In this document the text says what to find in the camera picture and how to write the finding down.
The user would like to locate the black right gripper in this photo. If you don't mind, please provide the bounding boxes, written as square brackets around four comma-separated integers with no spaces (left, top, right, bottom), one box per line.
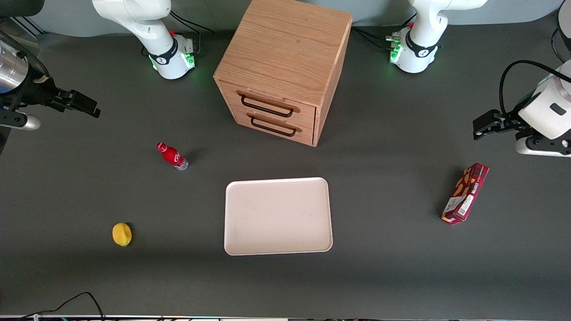
[18,78,101,119]

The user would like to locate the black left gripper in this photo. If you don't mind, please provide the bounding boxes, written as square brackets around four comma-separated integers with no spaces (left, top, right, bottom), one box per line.
[473,109,536,141]

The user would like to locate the red coke bottle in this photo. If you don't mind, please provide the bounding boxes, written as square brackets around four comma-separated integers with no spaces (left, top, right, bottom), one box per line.
[156,142,189,171]

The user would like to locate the cream plastic tray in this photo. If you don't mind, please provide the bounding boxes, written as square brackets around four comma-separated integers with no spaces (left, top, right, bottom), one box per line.
[224,177,334,256]

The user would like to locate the red snack box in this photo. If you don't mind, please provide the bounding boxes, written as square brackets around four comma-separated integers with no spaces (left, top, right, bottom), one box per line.
[441,162,490,225]

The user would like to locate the yellow lemon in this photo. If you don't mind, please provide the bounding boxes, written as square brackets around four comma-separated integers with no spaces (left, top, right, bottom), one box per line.
[112,222,133,247]

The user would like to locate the wooden drawer front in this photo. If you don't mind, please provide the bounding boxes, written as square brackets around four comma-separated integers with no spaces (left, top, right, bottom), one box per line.
[219,80,318,131]
[230,106,315,147]

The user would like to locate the wooden drawer cabinet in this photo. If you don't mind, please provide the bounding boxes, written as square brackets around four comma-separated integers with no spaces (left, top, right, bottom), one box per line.
[213,0,353,148]

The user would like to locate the black left arm wrist cable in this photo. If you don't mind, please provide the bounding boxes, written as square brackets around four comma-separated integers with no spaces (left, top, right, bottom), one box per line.
[499,60,571,117]

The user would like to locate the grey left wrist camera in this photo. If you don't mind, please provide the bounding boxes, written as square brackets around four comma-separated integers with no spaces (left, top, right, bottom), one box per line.
[515,134,571,157]

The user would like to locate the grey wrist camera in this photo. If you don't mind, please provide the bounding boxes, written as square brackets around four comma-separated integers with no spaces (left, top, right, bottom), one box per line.
[0,112,41,131]
[515,134,571,157]

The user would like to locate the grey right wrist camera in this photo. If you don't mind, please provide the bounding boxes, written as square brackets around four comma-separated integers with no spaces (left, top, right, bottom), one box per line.
[0,112,41,131]

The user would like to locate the black right arm base cable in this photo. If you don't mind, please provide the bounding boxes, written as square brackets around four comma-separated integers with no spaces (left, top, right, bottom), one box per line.
[169,10,215,56]

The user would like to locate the black arm base cable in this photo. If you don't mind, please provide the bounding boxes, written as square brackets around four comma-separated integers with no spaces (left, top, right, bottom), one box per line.
[169,10,215,56]
[352,13,418,50]

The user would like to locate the black left arm base cable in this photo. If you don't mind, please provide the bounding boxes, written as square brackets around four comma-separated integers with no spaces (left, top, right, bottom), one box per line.
[352,13,418,50]

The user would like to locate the black metal drawer handle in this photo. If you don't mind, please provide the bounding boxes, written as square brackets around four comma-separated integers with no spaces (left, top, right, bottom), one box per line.
[236,91,301,119]
[247,113,303,137]

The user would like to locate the black cable at table edge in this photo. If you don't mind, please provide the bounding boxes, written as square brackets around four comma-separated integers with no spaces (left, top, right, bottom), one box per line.
[18,292,106,321]

